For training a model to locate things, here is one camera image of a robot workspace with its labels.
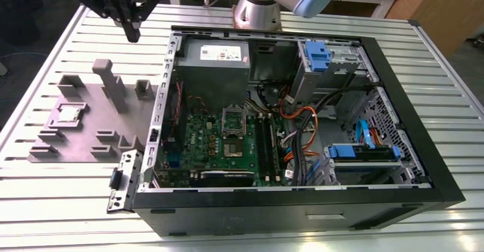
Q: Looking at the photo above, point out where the silver CPU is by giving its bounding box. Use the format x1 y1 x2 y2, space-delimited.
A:
56 106 82 122

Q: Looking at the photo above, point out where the grey power supply unit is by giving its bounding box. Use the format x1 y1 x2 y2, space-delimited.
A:
175 39 253 107

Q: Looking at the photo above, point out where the grey parts rack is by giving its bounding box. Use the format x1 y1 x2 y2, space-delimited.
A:
27 58 159 164

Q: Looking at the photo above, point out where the metal socket cover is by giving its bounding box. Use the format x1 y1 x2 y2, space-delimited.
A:
222 106 250 120

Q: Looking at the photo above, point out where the blue drive latch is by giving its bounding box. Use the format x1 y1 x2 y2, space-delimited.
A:
306 41 333 72

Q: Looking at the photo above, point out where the green motherboard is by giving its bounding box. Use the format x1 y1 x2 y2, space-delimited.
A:
152 104 291 187

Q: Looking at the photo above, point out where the silver drive cage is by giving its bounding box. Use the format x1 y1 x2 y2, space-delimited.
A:
290 38 378 105

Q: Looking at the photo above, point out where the black RAM slot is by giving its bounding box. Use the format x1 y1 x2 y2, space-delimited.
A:
255 113 271 182
266 112 283 181

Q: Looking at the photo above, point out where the black graphics card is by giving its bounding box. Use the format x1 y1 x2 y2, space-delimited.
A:
189 168 255 188

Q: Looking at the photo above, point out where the hard disk in blue carrier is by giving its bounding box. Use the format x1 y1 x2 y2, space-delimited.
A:
326 144 402 162

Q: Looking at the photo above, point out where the wooden cabinet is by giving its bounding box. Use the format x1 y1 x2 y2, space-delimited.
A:
385 0 484 57

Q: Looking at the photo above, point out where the silver disk bay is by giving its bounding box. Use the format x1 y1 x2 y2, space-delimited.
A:
321 143 432 186

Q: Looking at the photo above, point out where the black PC case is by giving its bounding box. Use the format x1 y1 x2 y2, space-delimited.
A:
128 24 465 237

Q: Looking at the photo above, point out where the metal slot bracket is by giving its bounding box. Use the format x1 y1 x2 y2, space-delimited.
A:
107 149 138 214

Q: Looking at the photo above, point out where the black cable bundle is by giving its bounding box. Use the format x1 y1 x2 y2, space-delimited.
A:
293 84 373 186

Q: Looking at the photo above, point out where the blue data wire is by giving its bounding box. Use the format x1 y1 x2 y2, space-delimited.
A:
354 120 382 150

